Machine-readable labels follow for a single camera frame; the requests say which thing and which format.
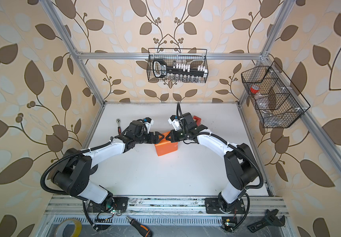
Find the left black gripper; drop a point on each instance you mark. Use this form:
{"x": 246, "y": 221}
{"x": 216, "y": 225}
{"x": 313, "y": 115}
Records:
{"x": 156, "y": 140}

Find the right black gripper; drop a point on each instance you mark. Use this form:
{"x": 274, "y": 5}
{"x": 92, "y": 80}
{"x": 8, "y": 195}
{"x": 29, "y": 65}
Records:
{"x": 174, "y": 138}

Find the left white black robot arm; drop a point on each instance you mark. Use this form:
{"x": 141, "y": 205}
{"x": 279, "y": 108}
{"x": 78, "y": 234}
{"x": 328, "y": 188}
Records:
{"x": 70, "y": 175}

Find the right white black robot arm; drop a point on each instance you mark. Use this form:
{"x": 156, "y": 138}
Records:
{"x": 242, "y": 170}

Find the red tape dispenser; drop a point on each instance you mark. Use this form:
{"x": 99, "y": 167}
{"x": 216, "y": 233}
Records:
{"x": 197, "y": 120}

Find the black socket set holder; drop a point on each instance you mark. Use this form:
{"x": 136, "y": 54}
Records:
{"x": 161, "y": 70}

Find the red cap plastic bottle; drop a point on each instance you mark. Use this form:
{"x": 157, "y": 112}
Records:
{"x": 262, "y": 102}

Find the orange black screwdriver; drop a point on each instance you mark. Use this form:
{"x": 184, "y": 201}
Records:
{"x": 143, "y": 230}

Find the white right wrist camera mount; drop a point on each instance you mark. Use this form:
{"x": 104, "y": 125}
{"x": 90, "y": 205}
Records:
{"x": 176, "y": 122}

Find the red handled ratchet wrench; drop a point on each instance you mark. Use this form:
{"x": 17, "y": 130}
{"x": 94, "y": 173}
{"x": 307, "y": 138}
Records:
{"x": 118, "y": 121}

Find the back black wire basket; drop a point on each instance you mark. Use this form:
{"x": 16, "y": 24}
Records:
{"x": 193, "y": 56}

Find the black wire basket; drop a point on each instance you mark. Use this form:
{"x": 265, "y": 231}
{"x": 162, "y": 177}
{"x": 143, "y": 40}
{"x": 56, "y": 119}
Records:
{"x": 193, "y": 56}
{"x": 286, "y": 101}

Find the right black wire basket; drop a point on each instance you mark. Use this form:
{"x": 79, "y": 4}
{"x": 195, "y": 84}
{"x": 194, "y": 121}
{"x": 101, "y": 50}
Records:
{"x": 286, "y": 101}

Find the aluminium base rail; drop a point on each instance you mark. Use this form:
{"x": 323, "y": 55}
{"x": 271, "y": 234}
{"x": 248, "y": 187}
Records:
{"x": 168, "y": 205}

